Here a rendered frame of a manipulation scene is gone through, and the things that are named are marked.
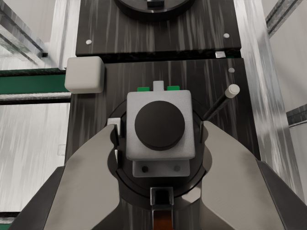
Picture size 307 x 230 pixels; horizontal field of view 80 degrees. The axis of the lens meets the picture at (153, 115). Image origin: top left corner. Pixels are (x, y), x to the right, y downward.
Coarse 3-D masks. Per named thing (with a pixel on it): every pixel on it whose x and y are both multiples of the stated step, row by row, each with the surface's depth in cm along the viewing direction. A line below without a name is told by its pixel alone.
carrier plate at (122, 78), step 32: (128, 64) 26; (160, 64) 26; (192, 64) 26; (224, 64) 25; (96, 96) 25; (192, 96) 24; (96, 128) 24; (224, 128) 23; (64, 160) 23; (128, 224) 21; (192, 224) 20
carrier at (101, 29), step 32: (96, 0) 29; (128, 0) 26; (160, 0) 25; (192, 0) 27; (224, 0) 28; (96, 32) 28; (128, 32) 27; (160, 32) 27; (192, 32) 27; (224, 32) 27
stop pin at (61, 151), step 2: (62, 144) 24; (64, 144) 24; (58, 146) 24; (60, 146) 24; (62, 146) 24; (64, 146) 24; (58, 148) 24; (60, 148) 24; (62, 148) 24; (64, 148) 24; (58, 150) 24; (60, 150) 24; (62, 150) 24; (64, 150) 24; (58, 152) 24; (60, 152) 24; (62, 152) 24; (64, 152) 24; (58, 154) 23; (60, 154) 23; (62, 154) 23; (64, 154) 23
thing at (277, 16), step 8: (280, 0) 28; (288, 0) 26; (296, 0) 26; (280, 8) 28; (288, 8) 28; (272, 16) 31; (280, 16) 29; (288, 16) 29; (272, 24) 31; (280, 24) 31; (272, 32) 33; (288, 112) 27; (296, 112) 26; (304, 112) 25; (288, 120) 27; (296, 120) 26; (304, 120) 24
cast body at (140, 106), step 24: (144, 96) 12; (168, 96) 12; (144, 120) 11; (168, 120) 11; (192, 120) 12; (144, 144) 11; (168, 144) 10; (192, 144) 11; (144, 168) 14; (168, 168) 14
